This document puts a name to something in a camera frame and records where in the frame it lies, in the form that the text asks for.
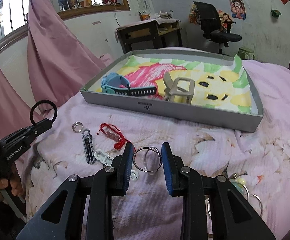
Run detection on bangles with yellow bead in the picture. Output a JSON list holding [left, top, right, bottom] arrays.
[[221, 170, 263, 217]]

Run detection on grey shallow box tray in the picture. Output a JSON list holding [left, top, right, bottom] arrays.
[[81, 48, 263, 132]]

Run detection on green plastic stool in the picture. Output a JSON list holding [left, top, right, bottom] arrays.
[[238, 47, 255, 60]]

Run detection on pink curtain right panel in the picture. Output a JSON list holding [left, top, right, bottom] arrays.
[[28, 0, 105, 107]]

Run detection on person's left hand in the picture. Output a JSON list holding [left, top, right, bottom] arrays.
[[0, 163, 24, 201]]

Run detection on anime poster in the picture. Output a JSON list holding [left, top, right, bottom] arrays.
[[229, 0, 246, 20]]

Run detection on black white braided keychain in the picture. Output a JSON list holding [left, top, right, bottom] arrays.
[[71, 121, 140, 182]]

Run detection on red string bracelet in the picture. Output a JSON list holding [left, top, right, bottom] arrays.
[[96, 122, 133, 151]]

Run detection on blue smart watch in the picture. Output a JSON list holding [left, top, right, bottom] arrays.
[[101, 73, 157, 97]]

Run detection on silver double key rings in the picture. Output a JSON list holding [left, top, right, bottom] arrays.
[[132, 146, 163, 174]]

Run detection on pink curtain left panel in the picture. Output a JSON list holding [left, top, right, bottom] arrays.
[[0, 69, 32, 139]]

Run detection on dark wooden desk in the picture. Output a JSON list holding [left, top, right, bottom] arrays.
[[115, 18, 183, 54]]

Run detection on black hair tie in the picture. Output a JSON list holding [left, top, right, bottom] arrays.
[[29, 100, 58, 126]]

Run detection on pink curtain panel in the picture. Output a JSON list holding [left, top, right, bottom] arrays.
[[0, 69, 32, 139], [28, 0, 105, 107]]

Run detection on beige hair claw clip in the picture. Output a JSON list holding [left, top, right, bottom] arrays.
[[163, 73, 195, 105]]

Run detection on colourful bear cartoon cloth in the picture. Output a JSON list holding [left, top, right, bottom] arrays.
[[88, 54, 253, 114]]

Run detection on black office chair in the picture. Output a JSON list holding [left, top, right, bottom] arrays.
[[194, 1, 242, 54]]

